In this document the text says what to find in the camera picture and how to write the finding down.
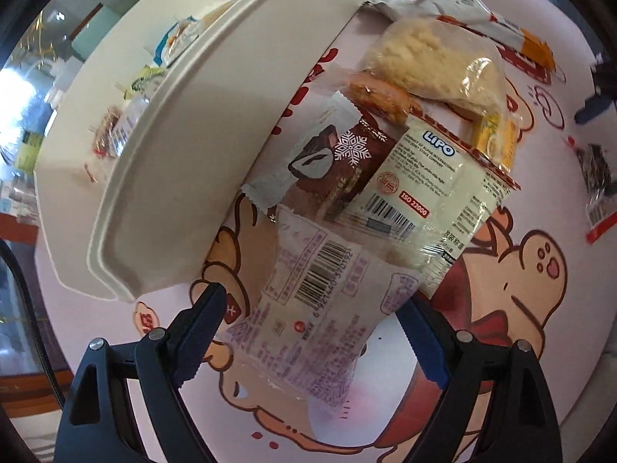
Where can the clear crumbly pastry packet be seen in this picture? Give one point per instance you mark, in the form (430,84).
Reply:
(219,12)
(434,62)

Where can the clear purple print snack packet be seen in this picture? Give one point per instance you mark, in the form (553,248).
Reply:
(318,308)

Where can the small yellow snack packet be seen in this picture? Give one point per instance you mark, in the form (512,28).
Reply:
(496,140)

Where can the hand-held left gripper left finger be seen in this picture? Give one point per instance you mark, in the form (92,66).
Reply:
(202,328)

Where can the green snack packet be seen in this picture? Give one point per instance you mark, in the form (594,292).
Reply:
(147,79)

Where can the cream red-edged biscuit packet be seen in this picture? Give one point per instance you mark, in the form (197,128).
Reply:
(434,193)

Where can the clear nut snack packet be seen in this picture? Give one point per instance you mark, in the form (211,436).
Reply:
(106,130)
(600,188)

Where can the white plastic bin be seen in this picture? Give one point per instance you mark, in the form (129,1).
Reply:
(231,106)

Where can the white and orange bar packet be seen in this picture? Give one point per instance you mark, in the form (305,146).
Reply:
(511,33)

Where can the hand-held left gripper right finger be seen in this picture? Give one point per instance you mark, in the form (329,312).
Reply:
(424,342)

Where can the brown snowflake chocolate packet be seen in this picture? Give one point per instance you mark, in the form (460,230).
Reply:
(337,164)

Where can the blue and white snack packet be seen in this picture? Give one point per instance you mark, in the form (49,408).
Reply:
(176,38)

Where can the round orange cookie packet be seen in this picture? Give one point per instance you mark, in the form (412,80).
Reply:
(381,96)

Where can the teal canister with brown lid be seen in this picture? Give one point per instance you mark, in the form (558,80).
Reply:
(94,31)

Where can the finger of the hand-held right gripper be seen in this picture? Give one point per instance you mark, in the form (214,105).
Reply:
(595,108)

